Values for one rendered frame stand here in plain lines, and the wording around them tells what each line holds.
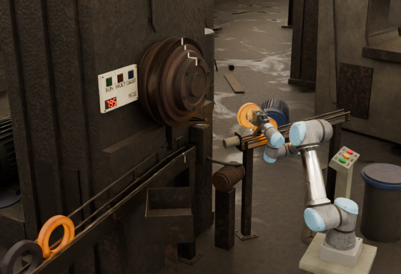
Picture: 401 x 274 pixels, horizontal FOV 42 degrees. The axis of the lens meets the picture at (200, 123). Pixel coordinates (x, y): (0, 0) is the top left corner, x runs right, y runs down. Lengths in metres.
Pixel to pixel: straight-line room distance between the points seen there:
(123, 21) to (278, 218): 1.84
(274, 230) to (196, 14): 1.50
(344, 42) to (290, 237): 2.33
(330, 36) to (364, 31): 0.35
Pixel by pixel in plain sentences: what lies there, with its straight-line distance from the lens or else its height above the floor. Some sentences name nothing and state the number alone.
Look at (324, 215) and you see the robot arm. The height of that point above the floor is 0.58.
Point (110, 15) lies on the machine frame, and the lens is 2.46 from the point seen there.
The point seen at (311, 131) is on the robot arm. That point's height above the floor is 0.94.
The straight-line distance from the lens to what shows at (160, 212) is 2.50.
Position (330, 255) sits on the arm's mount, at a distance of 2.75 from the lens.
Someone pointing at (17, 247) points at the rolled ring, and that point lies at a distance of 2.15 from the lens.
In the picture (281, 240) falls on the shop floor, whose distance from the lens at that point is 3.45.
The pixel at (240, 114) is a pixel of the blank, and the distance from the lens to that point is 3.09.
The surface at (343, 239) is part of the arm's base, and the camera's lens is 2.71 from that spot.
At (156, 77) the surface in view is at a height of 1.19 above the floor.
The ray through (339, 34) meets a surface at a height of 0.95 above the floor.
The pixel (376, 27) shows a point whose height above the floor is 1.03.
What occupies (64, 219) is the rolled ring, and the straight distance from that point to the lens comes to 2.27.
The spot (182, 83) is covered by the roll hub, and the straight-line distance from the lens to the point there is 2.57.
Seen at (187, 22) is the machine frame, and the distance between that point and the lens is 2.98.
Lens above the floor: 1.83
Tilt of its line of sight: 20 degrees down
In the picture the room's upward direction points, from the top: straight up
